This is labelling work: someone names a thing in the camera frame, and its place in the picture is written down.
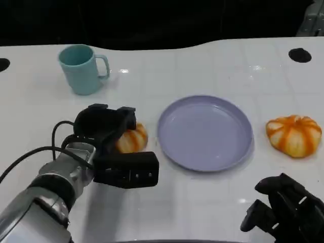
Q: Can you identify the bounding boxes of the pale green mug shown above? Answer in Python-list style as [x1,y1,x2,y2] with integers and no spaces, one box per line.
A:
[58,44,111,96]

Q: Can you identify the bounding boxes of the lilac plate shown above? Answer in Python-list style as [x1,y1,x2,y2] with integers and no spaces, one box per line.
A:
[156,95,254,173]

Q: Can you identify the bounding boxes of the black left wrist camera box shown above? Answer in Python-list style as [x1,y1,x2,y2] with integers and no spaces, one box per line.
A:
[93,151,159,189]

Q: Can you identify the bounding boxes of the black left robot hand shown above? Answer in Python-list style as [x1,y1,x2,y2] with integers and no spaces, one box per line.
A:
[73,103,138,157]

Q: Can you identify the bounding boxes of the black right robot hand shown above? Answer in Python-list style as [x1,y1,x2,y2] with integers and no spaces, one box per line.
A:
[239,173,324,243]

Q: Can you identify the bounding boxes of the orange and white bread roll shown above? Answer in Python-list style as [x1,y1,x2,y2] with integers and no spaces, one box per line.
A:
[115,123,149,154]
[265,114,322,159]

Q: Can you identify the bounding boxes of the grey background equipment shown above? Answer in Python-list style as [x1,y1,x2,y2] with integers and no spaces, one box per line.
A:
[296,0,324,37]

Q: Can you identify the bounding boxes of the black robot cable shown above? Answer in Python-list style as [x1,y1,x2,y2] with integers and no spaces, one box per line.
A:
[52,120,76,160]
[0,146,94,184]

